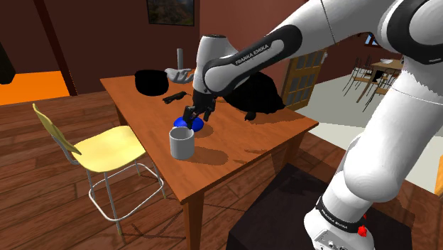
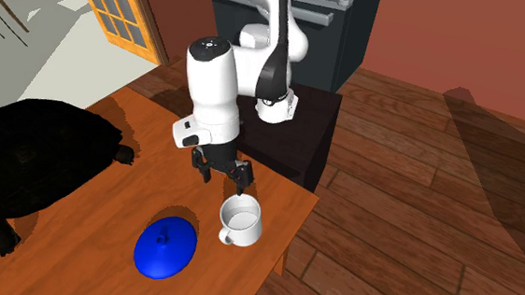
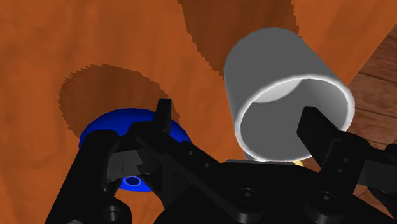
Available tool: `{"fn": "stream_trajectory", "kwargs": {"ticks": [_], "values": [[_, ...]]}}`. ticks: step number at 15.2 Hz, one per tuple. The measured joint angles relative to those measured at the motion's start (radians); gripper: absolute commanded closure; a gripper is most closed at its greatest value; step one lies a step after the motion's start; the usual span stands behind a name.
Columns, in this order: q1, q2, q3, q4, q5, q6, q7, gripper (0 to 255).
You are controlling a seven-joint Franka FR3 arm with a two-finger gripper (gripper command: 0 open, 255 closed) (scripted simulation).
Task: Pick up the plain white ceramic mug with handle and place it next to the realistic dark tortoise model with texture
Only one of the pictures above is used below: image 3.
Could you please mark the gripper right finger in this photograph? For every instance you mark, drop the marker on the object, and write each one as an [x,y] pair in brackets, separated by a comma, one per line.
[335,145]

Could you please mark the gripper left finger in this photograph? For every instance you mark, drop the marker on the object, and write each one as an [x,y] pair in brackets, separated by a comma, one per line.
[145,149]

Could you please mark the blue round object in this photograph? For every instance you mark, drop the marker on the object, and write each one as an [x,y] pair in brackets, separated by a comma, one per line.
[118,119]

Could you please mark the white cup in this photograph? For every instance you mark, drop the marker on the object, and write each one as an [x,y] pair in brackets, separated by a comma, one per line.
[273,62]

